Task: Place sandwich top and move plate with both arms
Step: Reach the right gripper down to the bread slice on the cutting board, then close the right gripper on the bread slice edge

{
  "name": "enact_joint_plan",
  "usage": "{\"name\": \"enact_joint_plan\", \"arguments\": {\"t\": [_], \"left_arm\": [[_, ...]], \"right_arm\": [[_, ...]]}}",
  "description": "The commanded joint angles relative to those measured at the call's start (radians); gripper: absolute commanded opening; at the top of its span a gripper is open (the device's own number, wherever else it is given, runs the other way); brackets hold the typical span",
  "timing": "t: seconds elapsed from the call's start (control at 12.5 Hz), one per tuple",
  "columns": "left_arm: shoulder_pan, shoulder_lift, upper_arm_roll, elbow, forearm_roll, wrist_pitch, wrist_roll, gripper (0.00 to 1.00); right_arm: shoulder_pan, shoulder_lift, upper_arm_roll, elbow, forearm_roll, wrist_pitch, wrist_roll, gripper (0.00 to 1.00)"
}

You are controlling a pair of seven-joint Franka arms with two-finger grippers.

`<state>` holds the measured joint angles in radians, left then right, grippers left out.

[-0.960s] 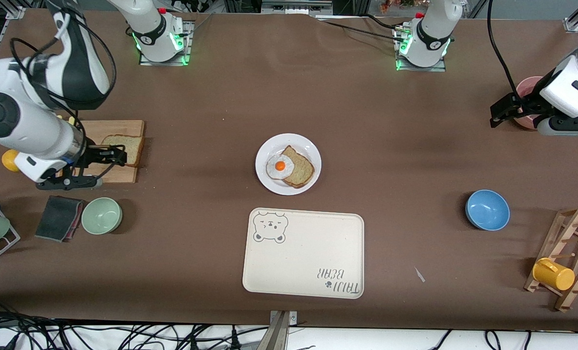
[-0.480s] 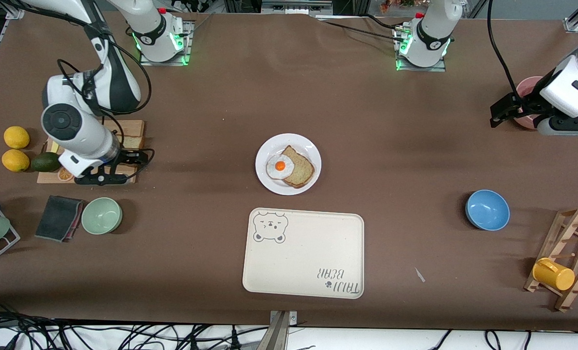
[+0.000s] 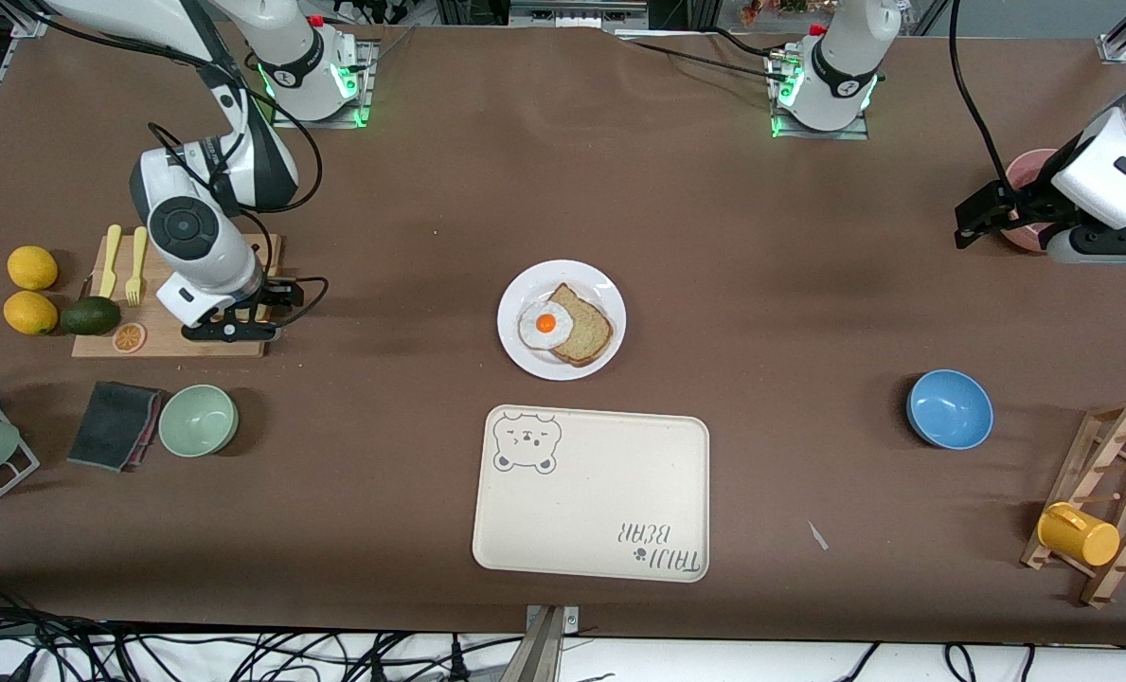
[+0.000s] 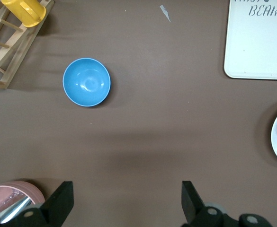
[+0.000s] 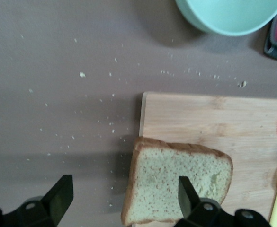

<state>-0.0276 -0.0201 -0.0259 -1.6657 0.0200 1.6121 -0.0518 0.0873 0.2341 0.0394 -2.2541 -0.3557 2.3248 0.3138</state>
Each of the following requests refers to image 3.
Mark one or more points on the yellow lemon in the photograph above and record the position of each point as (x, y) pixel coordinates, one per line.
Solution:
(30, 313)
(32, 267)

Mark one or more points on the wooden mug rack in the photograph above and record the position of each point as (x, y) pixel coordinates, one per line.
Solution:
(1117, 455)

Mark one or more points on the dark grey folded cloth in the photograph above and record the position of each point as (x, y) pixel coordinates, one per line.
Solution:
(113, 424)

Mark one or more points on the blue bowl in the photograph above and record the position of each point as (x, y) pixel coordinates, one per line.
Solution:
(949, 409)

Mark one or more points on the yellow plastic knife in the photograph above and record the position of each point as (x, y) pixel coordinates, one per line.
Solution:
(109, 260)

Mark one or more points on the aluminium frame profile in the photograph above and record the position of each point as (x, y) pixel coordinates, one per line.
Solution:
(1119, 38)

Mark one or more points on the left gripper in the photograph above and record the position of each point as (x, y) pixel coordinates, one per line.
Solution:
(1028, 204)

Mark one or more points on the light green bowl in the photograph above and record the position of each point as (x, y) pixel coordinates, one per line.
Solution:
(198, 421)

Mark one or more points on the dark green avocado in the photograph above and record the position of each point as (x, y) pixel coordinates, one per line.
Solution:
(90, 315)

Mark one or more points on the wooden cutting board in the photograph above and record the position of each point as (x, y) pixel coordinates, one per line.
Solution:
(160, 346)

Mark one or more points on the pink bowl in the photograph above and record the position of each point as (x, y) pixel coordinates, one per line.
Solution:
(1022, 175)

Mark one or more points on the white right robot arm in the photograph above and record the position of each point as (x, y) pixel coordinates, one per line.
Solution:
(198, 218)

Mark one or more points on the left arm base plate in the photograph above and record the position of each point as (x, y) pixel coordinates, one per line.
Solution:
(823, 134)

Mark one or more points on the cream bear print tray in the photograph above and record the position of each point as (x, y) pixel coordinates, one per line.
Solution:
(591, 493)

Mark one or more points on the small bread slice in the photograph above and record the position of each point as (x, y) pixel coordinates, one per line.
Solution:
(589, 333)

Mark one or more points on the white round plate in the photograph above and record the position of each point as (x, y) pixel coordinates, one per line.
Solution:
(525, 355)

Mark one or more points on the yellow mug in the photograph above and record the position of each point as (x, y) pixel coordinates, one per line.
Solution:
(1079, 535)

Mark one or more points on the small white paper scrap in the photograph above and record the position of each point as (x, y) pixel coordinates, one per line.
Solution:
(817, 536)

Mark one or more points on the fried egg toy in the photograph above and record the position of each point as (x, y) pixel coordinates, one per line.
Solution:
(545, 325)

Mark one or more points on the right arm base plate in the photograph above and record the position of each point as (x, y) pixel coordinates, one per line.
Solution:
(366, 85)

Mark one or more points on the yellow plastic fork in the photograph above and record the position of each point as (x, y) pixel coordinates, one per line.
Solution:
(135, 270)

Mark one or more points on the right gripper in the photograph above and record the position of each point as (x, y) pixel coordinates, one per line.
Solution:
(273, 296)

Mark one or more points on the orange slice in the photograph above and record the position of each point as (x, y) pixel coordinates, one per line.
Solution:
(129, 337)

